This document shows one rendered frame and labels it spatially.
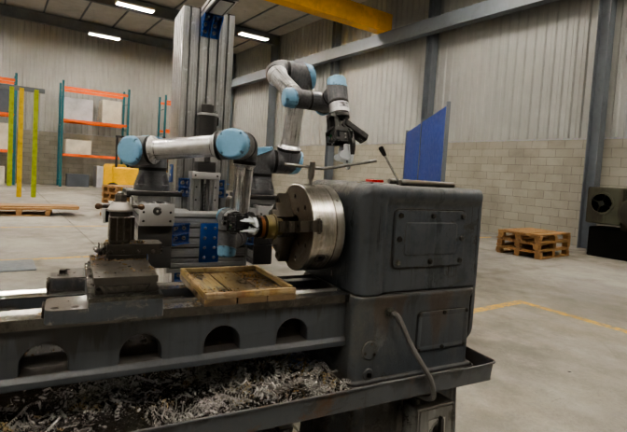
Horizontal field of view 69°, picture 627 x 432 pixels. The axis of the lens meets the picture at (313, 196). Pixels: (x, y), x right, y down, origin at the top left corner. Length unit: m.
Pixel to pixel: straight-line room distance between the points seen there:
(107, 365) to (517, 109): 12.21
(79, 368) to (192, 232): 0.86
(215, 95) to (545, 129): 10.78
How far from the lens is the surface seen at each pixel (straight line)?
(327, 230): 1.56
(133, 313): 1.35
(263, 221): 1.60
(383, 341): 1.74
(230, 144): 1.78
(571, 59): 12.59
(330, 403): 1.59
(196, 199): 2.22
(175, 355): 1.49
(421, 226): 1.73
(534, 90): 12.90
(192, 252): 2.13
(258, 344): 1.56
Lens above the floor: 1.28
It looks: 3 degrees down
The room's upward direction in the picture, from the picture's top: 4 degrees clockwise
